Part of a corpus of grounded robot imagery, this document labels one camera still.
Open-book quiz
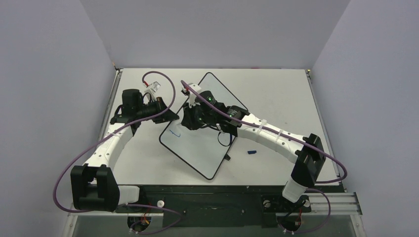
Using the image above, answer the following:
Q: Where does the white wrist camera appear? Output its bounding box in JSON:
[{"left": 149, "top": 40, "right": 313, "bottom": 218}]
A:
[
  {"left": 145, "top": 81, "right": 161, "bottom": 95},
  {"left": 181, "top": 83, "right": 202, "bottom": 108}
]

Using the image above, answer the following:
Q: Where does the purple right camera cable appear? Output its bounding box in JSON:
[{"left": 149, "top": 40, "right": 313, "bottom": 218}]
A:
[{"left": 180, "top": 80, "right": 348, "bottom": 185}]

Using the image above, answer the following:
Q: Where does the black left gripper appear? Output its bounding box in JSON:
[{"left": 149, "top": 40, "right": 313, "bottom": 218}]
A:
[{"left": 136, "top": 97, "right": 179, "bottom": 124}]

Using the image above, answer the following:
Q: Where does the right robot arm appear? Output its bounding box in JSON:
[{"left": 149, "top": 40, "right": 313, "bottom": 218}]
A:
[{"left": 181, "top": 89, "right": 326, "bottom": 211}]

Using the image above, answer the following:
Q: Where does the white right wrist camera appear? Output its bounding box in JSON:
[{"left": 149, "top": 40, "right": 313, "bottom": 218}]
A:
[{"left": 181, "top": 83, "right": 202, "bottom": 108}]

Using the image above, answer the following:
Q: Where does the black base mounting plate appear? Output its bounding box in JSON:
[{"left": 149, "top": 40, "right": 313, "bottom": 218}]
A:
[{"left": 116, "top": 185, "right": 343, "bottom": 228}]

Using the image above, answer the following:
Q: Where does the aluminium frame rail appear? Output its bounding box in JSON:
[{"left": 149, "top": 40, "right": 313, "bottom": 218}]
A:
[{"left": 68, "top": 193, "right": 362, "bottom": 217}]

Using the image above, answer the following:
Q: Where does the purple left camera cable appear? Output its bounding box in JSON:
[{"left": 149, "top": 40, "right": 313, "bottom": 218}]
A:
[{"left": 53, "top": 71, "right": 184, "bottom": 236}]

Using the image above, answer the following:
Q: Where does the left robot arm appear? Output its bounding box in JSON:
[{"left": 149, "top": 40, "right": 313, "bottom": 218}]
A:
[{"left": 70, "top": 89, "right": 179, "bottom": 212}]

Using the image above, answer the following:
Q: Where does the purple camera cable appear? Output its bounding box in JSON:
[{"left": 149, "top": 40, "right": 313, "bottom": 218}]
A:
[
  {"left": 53, "top": 71, "right": 184, "bottom": 236},
  {"left": 180, "top": 80, "right": 348, "bottom": 185}
]

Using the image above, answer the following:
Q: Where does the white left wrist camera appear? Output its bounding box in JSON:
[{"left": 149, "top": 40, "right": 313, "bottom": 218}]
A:
[{"left": 145, "top": 81, "right": 161, "bottom": 95}]

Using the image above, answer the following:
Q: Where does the black framed whiteboard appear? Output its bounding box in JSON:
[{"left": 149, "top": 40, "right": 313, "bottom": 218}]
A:
[{"left": 159, "top": 72, "right": 246, "bottom": 180}]

